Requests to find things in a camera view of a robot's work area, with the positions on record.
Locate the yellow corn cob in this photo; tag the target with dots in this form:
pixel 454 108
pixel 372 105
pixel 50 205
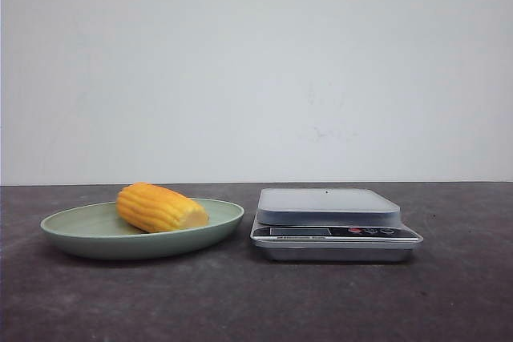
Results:
pixel 153 208

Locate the silver digital kitchen scale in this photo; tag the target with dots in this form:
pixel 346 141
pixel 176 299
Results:
pixel 331 224

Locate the green oval plate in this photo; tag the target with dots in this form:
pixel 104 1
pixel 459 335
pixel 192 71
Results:
pixel 97 232

